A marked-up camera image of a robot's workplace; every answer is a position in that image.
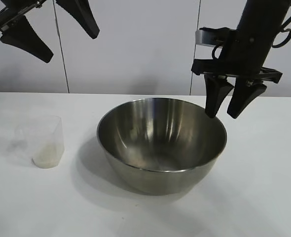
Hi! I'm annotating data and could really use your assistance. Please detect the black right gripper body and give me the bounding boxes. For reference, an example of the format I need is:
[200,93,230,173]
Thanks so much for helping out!
[191,29,284,84]

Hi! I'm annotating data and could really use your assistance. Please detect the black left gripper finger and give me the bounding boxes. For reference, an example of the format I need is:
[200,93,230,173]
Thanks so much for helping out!
[0,16,54,64]
[55,0,101,40]

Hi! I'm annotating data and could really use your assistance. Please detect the clear plastic measuring cup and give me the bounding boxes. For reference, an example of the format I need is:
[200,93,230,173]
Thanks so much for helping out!
[11,115,65,170]

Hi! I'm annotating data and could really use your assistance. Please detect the stainless steel mixing bowl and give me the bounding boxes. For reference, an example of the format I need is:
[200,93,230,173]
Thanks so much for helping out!
[97,97,228,196]

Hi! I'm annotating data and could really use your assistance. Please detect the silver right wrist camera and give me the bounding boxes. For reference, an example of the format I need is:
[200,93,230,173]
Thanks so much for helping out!
[195,26,235,47]

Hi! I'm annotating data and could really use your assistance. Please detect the white rice grains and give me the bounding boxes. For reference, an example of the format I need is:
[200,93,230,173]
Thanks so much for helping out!
[32,143,64,169]

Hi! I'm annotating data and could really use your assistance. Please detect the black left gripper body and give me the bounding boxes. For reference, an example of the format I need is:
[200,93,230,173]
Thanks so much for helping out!
[0,0,47,35]

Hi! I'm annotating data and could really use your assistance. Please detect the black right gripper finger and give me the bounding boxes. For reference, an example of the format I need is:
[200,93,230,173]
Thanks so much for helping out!
[226,78,268,119]
[204,74,235,119]

